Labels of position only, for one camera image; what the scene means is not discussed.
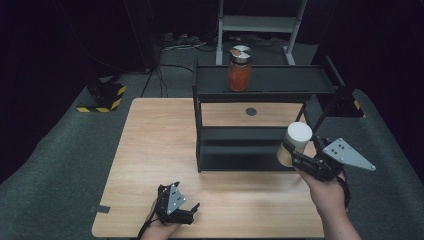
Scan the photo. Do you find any person's right hand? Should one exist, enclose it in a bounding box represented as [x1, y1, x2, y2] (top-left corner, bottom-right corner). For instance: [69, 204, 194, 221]
[296, 168, 348, 216]

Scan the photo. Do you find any grey metal stand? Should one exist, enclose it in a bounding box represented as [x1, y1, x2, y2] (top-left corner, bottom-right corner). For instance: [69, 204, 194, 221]
[215, 0, 308, 66]

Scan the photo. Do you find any black wrist strap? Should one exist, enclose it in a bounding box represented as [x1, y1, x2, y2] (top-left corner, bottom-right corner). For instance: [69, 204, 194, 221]
[336, 174, 352, 213]
[137, 212, 158, 240]

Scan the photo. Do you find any black yellow-striped stand base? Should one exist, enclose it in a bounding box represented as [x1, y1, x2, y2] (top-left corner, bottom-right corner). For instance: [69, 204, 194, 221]
[75, 77, 128, 114]
[321, 84, 365, 119]

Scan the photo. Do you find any beige-filled jar white lid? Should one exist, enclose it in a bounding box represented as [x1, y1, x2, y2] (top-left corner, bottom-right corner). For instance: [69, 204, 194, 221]
[276, 121, 314, 168]

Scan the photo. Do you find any power strip with plugs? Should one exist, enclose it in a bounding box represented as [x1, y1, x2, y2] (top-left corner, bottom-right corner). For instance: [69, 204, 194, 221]
[161, 32, 208, 53]

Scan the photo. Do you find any black metal shelf rack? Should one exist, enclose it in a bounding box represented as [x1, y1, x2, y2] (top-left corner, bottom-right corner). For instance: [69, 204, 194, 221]
[192, 55, 346, 174]

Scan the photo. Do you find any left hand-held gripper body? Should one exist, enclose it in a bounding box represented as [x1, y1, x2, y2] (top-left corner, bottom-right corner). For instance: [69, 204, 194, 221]
[155, 182, 196, 225]

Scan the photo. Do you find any red-filled glass jar silver lid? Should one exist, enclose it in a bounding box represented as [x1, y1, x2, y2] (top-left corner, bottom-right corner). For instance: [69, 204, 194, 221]
[227, 44, 253, 93]

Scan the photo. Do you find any person's left hand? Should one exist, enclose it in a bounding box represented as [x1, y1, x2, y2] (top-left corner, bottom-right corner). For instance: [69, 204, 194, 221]
[141, 201, 183, 240]

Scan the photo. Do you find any bundle of black cables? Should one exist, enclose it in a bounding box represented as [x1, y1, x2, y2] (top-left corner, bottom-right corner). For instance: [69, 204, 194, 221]
[222, 34, 292, 55]

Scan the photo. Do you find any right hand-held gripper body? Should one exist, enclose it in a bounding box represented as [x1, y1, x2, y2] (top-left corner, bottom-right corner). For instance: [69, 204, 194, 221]
[292, 137, 377, 182]

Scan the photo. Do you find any black floor cable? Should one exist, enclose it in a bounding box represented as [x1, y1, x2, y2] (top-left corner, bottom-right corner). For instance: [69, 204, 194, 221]
[139, 63, 195, 99]

